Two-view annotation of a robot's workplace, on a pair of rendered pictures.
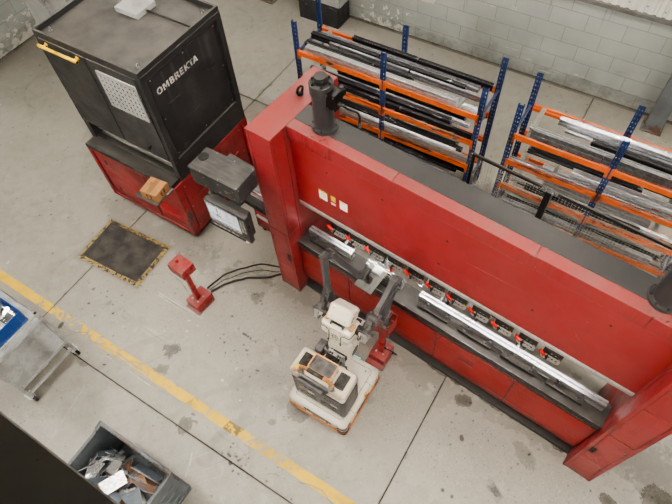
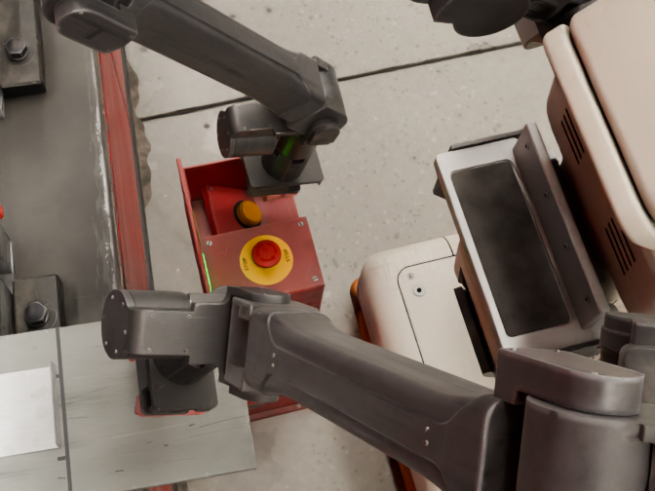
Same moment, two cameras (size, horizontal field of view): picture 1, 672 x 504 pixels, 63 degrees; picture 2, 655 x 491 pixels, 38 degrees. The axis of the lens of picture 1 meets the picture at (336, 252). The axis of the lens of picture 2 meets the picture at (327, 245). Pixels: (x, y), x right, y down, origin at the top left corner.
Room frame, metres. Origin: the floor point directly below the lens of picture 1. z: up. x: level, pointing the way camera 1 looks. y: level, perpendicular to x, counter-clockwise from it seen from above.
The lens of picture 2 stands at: (2.53, -0.03, 1.97)
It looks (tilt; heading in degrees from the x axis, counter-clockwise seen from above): 68 degrees down; 209
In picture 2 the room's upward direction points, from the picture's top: 10 degrees clockwise
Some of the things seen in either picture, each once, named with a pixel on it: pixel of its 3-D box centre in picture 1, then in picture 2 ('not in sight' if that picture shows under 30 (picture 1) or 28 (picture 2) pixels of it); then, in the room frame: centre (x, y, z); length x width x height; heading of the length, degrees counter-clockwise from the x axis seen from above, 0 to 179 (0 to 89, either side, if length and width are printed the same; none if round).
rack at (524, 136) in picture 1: (599, 189); not in sight; (3.32, -2.64, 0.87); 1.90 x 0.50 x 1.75; 54
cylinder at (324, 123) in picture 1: (332, 103); not in sight; (3.01, -0.07, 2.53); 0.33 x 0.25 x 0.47; 49
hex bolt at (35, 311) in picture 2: not in sight; (35, 314); (2.43, -0.45, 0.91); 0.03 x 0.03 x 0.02
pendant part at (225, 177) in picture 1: (231, 200); not in sight; (3.04, 0.86, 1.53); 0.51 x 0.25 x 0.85; 54
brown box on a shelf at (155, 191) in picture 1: (152, 188); not in sight; (3.67, 1.77, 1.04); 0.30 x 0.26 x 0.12; 54
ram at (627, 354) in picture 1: (454, 258); not in sight; (2.14, -0.87, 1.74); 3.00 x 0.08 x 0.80; 49
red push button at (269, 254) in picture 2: not in sight; (266, 256); (2.17, -0.32, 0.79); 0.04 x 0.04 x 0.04
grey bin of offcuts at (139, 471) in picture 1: (125, 487); not in sight; (1.01, 1.93, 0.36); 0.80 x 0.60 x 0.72; 54
